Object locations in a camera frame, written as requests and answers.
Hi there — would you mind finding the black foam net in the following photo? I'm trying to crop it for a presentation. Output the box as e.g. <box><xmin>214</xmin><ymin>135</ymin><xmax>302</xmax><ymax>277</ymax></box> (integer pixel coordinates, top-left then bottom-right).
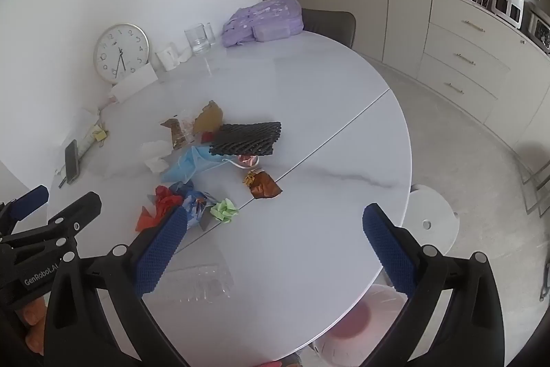
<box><xmin>209</xmin><ymin>121</ymin><xmax>283</xmax><ymax>156</ymax></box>

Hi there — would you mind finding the red crumpled cloth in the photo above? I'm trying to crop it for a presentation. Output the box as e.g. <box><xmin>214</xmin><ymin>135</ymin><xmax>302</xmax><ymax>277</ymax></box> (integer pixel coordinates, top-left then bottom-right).
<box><xmin>135</xmin><ymin>185</ymin><xmax>185</xmax><ymax>232</ymax></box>

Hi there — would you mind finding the crumpled white tissue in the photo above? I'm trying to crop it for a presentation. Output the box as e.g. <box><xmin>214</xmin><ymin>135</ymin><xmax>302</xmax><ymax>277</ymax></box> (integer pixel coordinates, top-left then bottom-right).
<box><xmin>140</xmin><ymin>140</ymin><xmax>173</xmax><ymax>173</ymax></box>

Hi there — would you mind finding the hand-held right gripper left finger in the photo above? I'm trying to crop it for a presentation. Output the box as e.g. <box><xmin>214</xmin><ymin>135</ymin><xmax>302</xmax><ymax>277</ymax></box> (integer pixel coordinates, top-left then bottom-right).
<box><xmin>43</xmin><ymin>204</ymin><xmax>192</xmax><ymax>367</ymax></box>

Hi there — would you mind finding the round white wall clock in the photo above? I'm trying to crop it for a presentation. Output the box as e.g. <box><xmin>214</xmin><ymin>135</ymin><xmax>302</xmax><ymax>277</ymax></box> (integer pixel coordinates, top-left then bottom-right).
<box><xmin>93</xmin><ymin>23</ymin><xmax>150</xmax><ymax>85</ymax></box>

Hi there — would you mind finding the silver countertop oven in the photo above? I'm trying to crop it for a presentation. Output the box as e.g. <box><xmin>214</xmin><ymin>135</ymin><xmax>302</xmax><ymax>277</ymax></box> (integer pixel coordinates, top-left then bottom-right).
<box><xmin>522</xmin><ymin>8</ymin><xmax>550</xmax><ymax>52</ymax></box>

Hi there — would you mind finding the white card box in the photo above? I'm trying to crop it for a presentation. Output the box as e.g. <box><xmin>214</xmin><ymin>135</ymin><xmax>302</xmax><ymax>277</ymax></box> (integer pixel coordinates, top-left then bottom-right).
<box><xmin>109</xmin><ymin>63</ymin><xmax>159</xmax><ymax>103</ymax></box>

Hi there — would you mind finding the clear snack wrapper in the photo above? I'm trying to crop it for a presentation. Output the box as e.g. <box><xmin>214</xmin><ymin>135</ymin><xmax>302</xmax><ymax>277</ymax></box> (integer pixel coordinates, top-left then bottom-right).
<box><xmin>160</xmin><ymin>115</ymin><xmax>196</xmax><ymax>150</ymax></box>

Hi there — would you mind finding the white round table base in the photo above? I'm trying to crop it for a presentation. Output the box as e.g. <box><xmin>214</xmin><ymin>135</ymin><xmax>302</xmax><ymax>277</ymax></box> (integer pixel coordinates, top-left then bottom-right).
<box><xmin>382</xmin><ymin>184</ymin><xmax>460</xmax><ymax>290</ymax></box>

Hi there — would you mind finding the person's left hand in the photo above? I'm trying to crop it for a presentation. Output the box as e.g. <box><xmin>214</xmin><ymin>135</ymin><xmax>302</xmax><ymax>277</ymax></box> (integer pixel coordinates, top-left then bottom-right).
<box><xmin>21</xmin><ymin>299</ymin><xmax>47</xmax><ymax>357</ymax></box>

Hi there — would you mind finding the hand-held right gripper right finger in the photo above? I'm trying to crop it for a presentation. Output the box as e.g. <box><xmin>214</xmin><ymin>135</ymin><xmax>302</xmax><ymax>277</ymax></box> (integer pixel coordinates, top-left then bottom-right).
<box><xmin>362</xmin><ymin>203</ymin><xmax>505</xmax><ymax>367</ymax></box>

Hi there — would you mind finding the blue bird print carton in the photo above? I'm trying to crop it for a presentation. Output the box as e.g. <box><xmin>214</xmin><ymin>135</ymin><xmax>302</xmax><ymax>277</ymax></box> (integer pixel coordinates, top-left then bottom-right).
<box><xmin>183</xmin><ymin>190</ymin><xmax>218</xmax><ymax>231</ymax></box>

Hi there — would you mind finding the brown foil wrapper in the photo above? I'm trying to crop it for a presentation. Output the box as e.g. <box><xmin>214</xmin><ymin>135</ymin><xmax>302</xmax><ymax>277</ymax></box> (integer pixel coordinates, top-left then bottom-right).
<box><xmin>243</xmin><ymin>169</ymin><xmax>283</xmax><ymax>200</ymax></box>

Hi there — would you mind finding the clear glass mug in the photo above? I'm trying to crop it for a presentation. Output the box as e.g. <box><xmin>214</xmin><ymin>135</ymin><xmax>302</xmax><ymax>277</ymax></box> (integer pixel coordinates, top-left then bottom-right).
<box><xmin>184</xmin><ymin>22</ymin><xmax>217</xmax><ymax>56</ymax></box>

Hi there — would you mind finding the white countertop appliance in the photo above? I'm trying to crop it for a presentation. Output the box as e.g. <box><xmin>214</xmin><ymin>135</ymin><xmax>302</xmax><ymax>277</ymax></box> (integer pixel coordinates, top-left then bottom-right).
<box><xmin>491</xmin><ymin>0</ymin><xmax>526</xmax><ymax>28</ymax></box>

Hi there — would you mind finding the white mug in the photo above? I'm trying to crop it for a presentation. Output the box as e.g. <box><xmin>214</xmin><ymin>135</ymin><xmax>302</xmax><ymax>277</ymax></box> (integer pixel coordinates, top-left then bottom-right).
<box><xmin>155</xmin><ymin>42</ymin><xmax>181</xmax><ymax>72</ymax></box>

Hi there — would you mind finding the brown translucent wrapper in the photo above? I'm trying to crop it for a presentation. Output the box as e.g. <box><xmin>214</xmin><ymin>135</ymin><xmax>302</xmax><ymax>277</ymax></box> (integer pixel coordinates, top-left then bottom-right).
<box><xmin>192</xmin><ymin>100</ymin><xmax>225</xmax><ymax>136</ymax></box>

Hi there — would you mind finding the beige drawer cabinet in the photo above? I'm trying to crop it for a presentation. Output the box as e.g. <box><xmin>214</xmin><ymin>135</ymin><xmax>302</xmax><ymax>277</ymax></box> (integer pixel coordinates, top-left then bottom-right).
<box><xmin>419</xmin><ymin>0</ymin><xmax>550</xmax><ymax>161</ymax></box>

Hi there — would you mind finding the clear plastic tray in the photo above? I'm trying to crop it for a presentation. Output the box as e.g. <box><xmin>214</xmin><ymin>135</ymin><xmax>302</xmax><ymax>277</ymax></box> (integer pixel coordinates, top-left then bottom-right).
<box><xmin>165</xmin><ymin>261</ymin><xmax>235</xmax><ymax>303</ymax></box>

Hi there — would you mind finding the black smartphone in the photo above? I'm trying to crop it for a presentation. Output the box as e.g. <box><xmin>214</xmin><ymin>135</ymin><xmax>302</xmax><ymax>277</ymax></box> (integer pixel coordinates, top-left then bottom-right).
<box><xmin>64</xmin><ymin>139</ymin><xmax>81</xmax><ymax>184</ymax></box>

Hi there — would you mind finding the purple backpack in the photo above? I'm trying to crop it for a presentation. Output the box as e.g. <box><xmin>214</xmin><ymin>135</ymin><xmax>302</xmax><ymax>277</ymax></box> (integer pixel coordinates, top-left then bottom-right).
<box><xmin>221</xmin><ymin>0</ymin><xmax>305</xmax><ymax>48</ymax></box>

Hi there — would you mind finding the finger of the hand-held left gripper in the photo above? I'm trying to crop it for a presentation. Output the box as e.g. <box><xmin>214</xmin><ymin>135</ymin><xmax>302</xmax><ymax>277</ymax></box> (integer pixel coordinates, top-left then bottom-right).
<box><xmin>0</xmin><ymin>185</ymin><xmax>49</xmax><ymax>239</ymax></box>
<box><xmin>0</xmin><ymin>192</ymin><xmax>102</xmax><ymax>265</ymax></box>

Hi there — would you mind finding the blue face mask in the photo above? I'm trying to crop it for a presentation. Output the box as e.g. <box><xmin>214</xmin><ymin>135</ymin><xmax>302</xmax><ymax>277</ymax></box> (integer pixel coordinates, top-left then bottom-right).
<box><xmin>160</xmin><ymin>145</ymin><xmax>261</xmax><ymax>184</ymax></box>

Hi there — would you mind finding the green paper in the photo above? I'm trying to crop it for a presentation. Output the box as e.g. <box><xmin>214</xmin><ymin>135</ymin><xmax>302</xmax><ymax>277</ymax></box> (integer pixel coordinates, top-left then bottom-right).
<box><xmin>210</xmin><ymin>198</ymin><xmax>240</xmax><ymax>224</ymax></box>

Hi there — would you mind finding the small dark blue cloth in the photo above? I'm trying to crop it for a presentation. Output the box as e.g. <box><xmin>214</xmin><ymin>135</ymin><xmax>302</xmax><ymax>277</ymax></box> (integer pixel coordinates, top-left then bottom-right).
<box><xmin>168</xmin><ymin>180</ymin><xmax>194</xmax><ymax>198</ymax></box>

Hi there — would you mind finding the dark grey chair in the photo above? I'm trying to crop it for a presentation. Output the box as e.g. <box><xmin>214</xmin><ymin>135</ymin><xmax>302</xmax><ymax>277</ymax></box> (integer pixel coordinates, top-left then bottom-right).
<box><xmin>301</xmin><ymin>8</ymin><xmax>357</xmax><ymax>50</ymax></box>

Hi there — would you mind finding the metal stool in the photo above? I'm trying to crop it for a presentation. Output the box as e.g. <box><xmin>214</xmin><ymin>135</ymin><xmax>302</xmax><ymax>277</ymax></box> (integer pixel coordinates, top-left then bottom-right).
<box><xmin>518</xmin><ymin>161</ymin><xmax>550</xmax><ymax>218</ymax></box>

